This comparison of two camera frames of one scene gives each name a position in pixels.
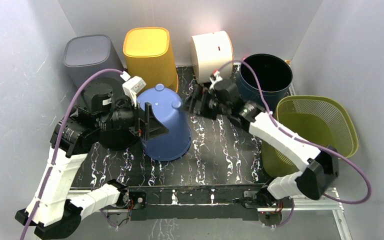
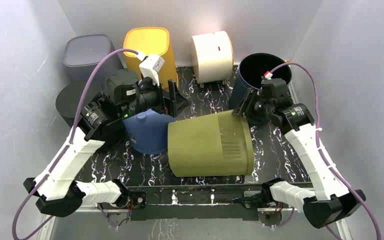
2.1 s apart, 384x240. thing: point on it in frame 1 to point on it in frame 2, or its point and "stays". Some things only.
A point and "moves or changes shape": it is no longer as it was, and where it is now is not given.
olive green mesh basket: (321, 120) to (219, 144)
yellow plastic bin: (148, 56) stays
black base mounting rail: (213, 202) stays
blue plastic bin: (166, 104) moves or changes shape
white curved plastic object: (212, 52) stays
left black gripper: (145, 120) to (179, 102)
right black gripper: (204, 105) to (248, 104)
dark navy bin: (275, 74) stays
